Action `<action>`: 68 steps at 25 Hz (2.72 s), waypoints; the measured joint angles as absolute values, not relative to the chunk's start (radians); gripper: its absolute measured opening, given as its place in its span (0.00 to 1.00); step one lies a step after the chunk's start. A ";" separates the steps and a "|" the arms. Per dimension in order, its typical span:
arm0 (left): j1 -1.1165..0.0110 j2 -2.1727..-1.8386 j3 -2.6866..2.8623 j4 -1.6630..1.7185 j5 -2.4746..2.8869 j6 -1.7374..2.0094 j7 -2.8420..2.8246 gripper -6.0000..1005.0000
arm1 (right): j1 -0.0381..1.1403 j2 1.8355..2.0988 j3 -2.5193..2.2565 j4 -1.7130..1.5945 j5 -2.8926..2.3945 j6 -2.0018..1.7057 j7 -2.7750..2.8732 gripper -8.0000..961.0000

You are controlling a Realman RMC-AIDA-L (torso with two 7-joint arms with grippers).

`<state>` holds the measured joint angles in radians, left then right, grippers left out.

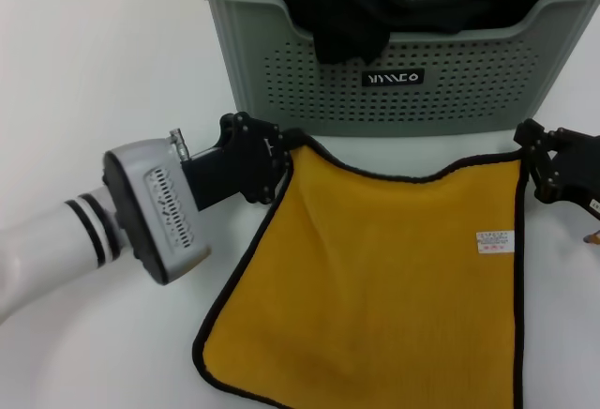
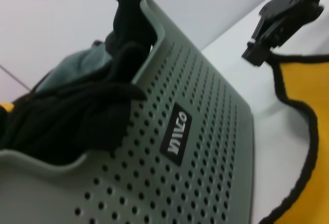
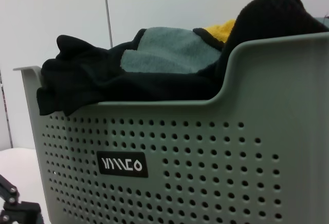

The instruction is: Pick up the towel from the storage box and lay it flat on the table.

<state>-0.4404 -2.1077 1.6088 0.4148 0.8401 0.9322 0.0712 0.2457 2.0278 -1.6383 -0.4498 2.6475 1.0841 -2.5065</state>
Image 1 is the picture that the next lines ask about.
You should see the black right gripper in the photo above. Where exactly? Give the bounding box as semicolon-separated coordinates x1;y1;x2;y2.
514;117;600;220

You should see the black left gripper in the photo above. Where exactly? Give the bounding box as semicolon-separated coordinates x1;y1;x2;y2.
180;111;295;214

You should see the yellow grey towel black trim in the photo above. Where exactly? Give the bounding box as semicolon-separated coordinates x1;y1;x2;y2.
190;127;534;409

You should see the grey-green perforated storage basket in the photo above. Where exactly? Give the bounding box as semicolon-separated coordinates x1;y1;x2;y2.
189;0;600;139

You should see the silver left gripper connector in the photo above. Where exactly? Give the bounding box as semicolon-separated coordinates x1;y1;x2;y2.
167;127;188;162

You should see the black cloth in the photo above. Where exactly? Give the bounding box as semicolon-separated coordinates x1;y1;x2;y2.
204;0;600;67

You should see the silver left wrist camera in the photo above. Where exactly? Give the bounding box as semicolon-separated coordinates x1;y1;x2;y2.
101;138;213;287

